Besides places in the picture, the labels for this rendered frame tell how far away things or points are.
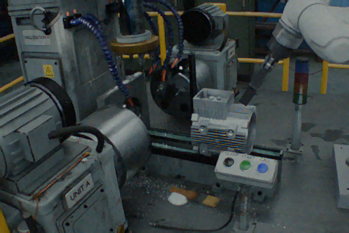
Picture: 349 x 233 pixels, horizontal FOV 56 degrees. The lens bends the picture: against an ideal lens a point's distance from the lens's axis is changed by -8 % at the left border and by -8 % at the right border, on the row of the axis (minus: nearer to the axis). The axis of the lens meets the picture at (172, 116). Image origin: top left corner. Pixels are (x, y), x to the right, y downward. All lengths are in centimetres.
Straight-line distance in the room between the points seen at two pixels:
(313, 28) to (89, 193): 68
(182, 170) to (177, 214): 21
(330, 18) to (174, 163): 82
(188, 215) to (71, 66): 68
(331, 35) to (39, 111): 69
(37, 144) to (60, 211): 18
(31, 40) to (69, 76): 22
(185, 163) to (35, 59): 71
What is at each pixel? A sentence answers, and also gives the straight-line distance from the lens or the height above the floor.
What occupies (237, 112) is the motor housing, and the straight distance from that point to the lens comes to 122.
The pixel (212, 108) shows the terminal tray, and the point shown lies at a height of 112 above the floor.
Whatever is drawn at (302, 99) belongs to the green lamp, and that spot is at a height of 105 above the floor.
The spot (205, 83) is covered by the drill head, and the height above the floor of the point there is 107.
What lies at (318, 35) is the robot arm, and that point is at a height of 144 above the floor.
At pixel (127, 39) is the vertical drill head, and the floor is 135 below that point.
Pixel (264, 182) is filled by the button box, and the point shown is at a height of 104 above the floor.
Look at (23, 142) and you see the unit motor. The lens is 79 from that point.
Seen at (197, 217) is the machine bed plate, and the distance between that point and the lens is 123.
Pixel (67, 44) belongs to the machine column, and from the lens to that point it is 131.
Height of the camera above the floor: 163
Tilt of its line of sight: 26 degrees down
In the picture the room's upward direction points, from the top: 4 degrees counter-clockwise
